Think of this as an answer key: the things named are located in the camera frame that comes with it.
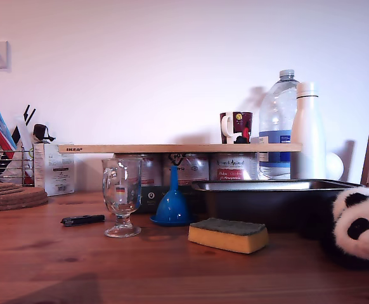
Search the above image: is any white round ball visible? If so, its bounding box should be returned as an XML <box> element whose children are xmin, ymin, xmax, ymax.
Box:
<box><xmin>325</xmin><ymin>152</ymin><xmax>344</xmax><ymax>180</ymax></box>

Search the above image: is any clear plastic water bottle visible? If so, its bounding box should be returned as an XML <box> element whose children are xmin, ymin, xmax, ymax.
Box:
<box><xmin>258</xmin><ymin>69</ymin><xmax>301</xmax><ymax>181</ymax></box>

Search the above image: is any yellow sponge green scouring pad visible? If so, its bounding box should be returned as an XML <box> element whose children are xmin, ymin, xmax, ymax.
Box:
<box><xmin>188</xmin><ymin>217</ymin><xmax>269</xmax><ymax>255</ymax></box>

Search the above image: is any silver tin can script label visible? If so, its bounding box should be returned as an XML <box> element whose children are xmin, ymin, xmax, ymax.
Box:
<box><xmin>209</xmin><ymin>153</ymin><xmax>260</xmax><ymax>182</ymax></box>

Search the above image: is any black pocket knife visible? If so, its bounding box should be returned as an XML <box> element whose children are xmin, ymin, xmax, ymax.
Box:
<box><xmin>60</xmin><ymin>214</ymin><xmax>105</xmax><ymax>227</ymax></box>

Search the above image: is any metal wire rack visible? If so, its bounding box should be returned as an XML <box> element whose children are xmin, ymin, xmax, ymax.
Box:
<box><xmin>0</xmin><ymin>137</ymin><xmax>35</xmax><ymax>187</ymax></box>

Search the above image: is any dark green box flag print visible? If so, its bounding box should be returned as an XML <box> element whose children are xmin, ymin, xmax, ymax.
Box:
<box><xmin>110</xmin><ymin>185</ymin><xmax>203</xmax><ymax>215</ymax></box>

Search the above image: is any blue packet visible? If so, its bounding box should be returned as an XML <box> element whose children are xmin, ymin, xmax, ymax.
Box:
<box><xmin>0</xmin><ymin>109</ymin><xmax>17</xmax><ymax>149</ymax></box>

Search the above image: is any wooden shelf board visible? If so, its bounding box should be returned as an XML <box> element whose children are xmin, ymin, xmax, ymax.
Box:
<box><xmin>58</xmin><ymin>142</ymin><xmax>302</xmax><ymax>154</ymax></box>

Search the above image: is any silver tin can black scribble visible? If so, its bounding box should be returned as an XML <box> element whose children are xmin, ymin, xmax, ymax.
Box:
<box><xmin>162</xmin><ymin>153</ymin><xmax>210</xmax><ymax>186</ymax></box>

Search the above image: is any black and white panda plush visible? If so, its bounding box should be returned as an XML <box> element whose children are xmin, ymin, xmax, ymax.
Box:
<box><xmin>300</xmin><ymin>186</ymin><xmax>369</xmax><ymax>270</ymax></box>

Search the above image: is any small dark brown pouch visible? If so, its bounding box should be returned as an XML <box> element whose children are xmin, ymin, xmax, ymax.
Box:
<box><xmin>32</xmin><ymin>123</ymin><xmax>56</xmax><ymax>143</ymax></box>

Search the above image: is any dark red mug white handle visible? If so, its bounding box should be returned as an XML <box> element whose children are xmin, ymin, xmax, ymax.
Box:
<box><xmin>219</xmin><ymin>111</ymin><xmax>254</xmax><ymax>144</ymax></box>

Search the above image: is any white insulated bottle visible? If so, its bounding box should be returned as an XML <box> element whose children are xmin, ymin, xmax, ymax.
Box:
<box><xmin>290</xmin><ymin>81</ymin><xmax>327</xmax><ymax>180</ymax></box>

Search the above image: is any footed glass cup with handle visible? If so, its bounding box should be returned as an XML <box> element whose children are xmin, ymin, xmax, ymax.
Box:
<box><xmin>101</xmin><ymin>157</ymin><xmax>144</xmax><ymax>239</ymax></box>

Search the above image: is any dark metal baking tray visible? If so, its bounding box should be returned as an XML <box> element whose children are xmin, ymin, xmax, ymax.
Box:
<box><xmin>191</xmin><ymin>179</ymin><xmax>365</xmax><ymax>231</ymax></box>

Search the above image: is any white packet black bolt print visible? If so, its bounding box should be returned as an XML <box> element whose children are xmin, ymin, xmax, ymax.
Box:
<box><xmin>11</xmin><ymin>104</ymin><xmax>36</xmax><ymax>178</ymax></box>

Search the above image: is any blue plastic funnel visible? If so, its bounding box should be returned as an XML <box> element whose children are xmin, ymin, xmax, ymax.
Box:
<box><xmin>149</xmin><ymin>165</ymin><xmax>200</xmax><ymax>227</ymax></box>

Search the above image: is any white carton box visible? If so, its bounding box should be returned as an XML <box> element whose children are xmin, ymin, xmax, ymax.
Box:
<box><xmin>32</xmin><ymin>142</ymin><xmax>76</xmax><ymax>197</ymax></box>

